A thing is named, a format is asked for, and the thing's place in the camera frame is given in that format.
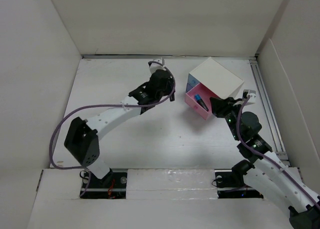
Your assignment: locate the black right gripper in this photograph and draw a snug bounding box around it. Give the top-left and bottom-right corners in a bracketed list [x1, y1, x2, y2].
[209, 96, 244, 141]

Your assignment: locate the pink drawer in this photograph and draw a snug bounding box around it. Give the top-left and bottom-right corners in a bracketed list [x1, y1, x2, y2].
[184, 83, 218, 120]

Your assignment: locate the dark blue drawer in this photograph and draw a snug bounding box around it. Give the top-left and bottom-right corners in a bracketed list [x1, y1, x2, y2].
[185, 83, 194, 93]

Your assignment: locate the small black object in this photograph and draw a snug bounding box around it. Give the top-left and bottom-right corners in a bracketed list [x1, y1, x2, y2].
[194, 94, 209, 112]

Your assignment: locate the light blue drawer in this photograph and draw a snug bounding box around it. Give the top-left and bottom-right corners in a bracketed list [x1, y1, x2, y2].
[187, 73, 200, 87]

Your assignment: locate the green cap marker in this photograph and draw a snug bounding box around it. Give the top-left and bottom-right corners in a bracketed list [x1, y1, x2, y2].
[169, 93, 175, 102]

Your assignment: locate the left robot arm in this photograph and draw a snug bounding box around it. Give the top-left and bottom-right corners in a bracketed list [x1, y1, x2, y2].
[64, 68, 175, 188]

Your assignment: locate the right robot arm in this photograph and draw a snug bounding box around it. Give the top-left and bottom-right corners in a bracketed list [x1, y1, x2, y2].
[210, 94, 320, 229]

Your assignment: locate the white drawer cabinet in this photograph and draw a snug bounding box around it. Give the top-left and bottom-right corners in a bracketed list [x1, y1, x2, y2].
[189, 57, 244, 99]

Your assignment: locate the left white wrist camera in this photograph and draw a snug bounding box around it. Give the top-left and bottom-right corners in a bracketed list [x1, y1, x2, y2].
[148, 58, 165, 74]

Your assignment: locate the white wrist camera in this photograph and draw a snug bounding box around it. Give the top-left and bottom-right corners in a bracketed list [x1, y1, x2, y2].
[242, 89, 257, 105]
[148, 58, 165, 74]

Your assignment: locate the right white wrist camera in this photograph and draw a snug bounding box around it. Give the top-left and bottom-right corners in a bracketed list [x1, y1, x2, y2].
[242, 89, 257, 105]

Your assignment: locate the aluminium rail right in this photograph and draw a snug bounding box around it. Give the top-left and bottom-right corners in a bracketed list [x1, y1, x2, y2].
[249, 59, 286, 154]

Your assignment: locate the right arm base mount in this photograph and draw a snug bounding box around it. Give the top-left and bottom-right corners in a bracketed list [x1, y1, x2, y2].
[211, 160, 264, 199]

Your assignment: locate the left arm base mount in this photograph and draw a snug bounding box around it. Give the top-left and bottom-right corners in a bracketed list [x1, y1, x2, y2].
[79, 169, 128, 200]

